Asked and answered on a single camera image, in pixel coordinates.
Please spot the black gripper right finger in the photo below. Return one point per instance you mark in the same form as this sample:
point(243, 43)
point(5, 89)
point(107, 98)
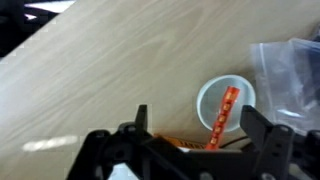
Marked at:
point(263, 131)

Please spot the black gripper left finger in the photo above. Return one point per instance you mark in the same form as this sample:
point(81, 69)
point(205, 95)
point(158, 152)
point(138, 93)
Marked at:
point(142, 117)

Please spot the red strip with yellow squares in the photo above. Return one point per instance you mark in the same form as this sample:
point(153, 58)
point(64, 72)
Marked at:
point(226, 108)

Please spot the white and orange book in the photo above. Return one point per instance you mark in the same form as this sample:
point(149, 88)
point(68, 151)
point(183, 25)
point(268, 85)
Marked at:
point(181, 142)

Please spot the clear plastic zip bag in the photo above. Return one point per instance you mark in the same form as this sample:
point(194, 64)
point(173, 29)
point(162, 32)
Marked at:
point(283, 80)

